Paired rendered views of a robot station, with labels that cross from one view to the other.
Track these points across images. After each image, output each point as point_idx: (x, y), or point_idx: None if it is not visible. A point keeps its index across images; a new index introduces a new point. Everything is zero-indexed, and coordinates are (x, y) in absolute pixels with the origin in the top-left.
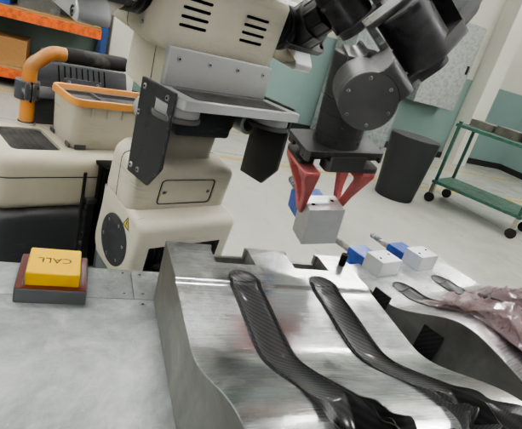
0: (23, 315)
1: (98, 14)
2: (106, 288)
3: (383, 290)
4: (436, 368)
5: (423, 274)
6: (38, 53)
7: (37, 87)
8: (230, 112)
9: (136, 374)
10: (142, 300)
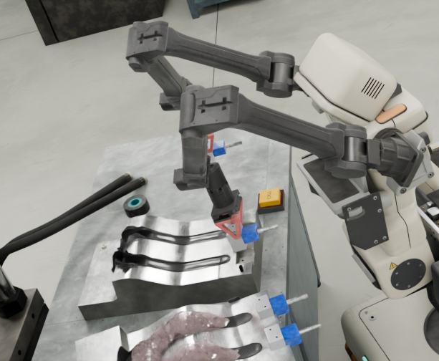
0: (252, 202)
1: (315, 107)
2: (271, 218)
3: (241, 304)
4: (163, 279)
5: (262, 339)
6: None
7: None
8: (309, 180)
9: None
10: None
